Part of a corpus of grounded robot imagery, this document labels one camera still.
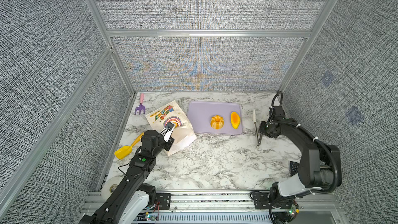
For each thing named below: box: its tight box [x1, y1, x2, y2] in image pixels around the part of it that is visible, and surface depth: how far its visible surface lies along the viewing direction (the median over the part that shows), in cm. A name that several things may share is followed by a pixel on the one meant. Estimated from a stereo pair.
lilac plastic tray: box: [187, 100, 243, 135], surface depth 108 cm
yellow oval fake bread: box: [230, 111, 241, 130], surface depth 102 cm
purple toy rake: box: [134, 92, 146, 116], surface depth 112 cm
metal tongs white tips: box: [252, 109, 263, 147], surface depth 90 cm
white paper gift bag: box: [145, 100, 198, 157], surface depth 94 cm
